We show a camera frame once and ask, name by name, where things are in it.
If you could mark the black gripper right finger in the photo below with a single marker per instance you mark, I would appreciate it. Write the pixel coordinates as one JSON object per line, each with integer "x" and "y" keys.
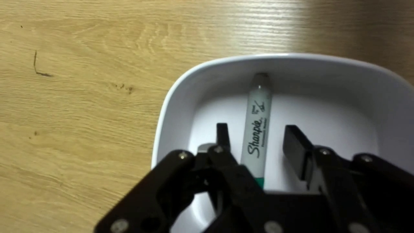
{"x": 366, "y": 194}

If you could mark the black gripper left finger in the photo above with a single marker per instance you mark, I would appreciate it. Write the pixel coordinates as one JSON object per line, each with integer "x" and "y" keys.
{"x": 207, "y": 194}

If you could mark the green capped Sharpie marker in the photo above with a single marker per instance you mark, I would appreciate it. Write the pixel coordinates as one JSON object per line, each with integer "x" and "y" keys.
{"x": 257, "y": 124}

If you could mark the white paper bowl container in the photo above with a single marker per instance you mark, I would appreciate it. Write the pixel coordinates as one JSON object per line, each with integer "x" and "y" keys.
{"x": 344, "y": 103}

